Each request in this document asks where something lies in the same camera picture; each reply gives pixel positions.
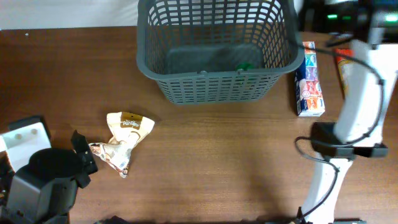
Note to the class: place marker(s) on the red snack bar packet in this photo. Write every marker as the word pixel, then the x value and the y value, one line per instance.
pixel 344 67

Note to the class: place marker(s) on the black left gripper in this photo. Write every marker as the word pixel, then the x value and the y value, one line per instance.
pixel 83 147

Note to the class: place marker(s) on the small green object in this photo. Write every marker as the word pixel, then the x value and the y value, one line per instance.
pixel 244 67

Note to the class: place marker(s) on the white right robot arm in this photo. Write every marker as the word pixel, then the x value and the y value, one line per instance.
pixel 358 130

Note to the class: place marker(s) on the cream Pantree snack bag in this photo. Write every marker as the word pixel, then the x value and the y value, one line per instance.
pixel 128 130

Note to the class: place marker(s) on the blue white carton box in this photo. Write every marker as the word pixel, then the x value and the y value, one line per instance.
pixel 308 92

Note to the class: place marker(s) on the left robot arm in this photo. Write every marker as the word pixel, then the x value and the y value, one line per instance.
pixel 24 138

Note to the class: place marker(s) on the grey plastic lattice basket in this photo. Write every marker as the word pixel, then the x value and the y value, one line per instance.
pixel 192 48

